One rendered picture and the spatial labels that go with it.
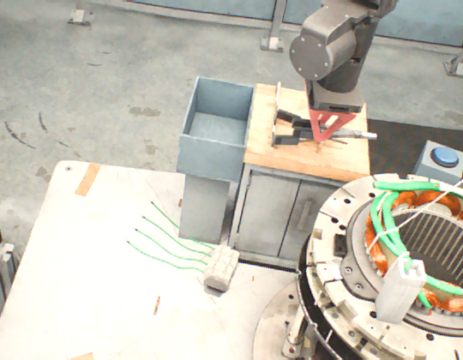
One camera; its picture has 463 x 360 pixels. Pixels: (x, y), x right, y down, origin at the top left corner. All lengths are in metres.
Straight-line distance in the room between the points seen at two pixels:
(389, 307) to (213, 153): 0.40
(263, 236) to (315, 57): 0.48
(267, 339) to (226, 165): 0.30
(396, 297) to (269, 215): 0.40
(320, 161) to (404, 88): 2.25
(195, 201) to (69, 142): 1.49
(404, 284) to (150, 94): 2.20
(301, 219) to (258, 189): 0.09
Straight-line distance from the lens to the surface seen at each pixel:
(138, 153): 2.48
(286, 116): 0.99
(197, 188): 1.07
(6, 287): 1.38
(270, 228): 1.09
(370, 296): 0.77
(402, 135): 2.87
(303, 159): 0.96
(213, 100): 1.11
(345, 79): 0.80
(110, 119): 2.64
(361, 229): 0.83
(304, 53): 0.72
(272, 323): 1.07
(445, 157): 1.10
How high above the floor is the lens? 1.70
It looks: 45 degrees down
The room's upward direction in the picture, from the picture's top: 10 degrees clockwise
